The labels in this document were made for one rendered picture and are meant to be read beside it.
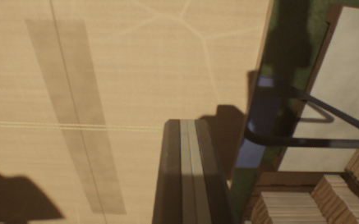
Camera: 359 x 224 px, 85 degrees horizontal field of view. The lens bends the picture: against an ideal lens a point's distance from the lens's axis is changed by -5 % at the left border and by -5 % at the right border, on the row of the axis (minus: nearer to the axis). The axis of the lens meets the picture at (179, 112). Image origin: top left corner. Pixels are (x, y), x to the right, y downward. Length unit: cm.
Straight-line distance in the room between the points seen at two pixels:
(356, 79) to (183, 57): 156
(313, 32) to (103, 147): 142
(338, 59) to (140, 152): 143
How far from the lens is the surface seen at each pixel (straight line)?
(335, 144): 65
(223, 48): 18
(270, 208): 197
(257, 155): 157
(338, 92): 165
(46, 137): 26
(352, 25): 152
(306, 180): 212
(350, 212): 199
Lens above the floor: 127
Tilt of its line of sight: 59 degrees down
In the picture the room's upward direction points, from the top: 179 degrees clockwise
